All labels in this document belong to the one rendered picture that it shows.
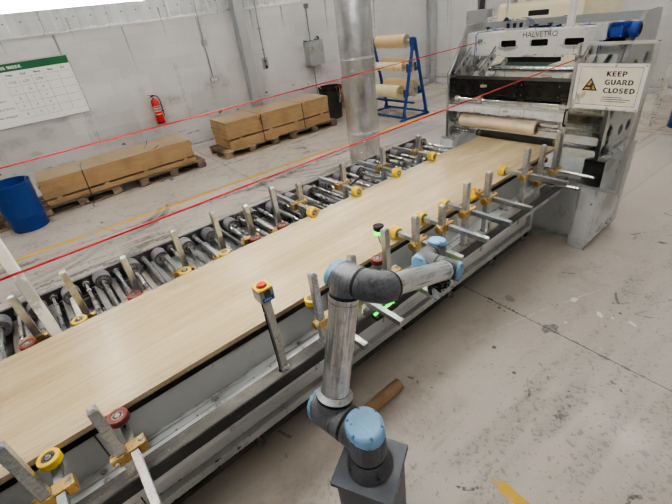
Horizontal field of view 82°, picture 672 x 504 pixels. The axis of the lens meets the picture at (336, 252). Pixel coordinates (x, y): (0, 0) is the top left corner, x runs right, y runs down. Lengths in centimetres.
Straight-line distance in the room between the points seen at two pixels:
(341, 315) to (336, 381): 29
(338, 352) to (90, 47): 777
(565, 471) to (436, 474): 67
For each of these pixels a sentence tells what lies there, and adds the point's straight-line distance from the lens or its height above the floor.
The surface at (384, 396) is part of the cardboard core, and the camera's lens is 266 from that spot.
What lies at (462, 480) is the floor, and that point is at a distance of 249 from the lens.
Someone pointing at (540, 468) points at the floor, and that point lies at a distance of 261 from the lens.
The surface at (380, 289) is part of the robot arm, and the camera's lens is 132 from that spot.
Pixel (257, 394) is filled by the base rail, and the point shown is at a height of 70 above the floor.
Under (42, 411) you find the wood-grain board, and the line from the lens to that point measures 218.
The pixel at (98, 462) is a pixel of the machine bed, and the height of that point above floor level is 65.
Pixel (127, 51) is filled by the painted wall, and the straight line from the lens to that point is 874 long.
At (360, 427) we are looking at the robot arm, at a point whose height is 87.
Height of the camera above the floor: 219
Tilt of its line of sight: 32 degrees down
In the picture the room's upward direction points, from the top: 8 degrees counter-clockwise
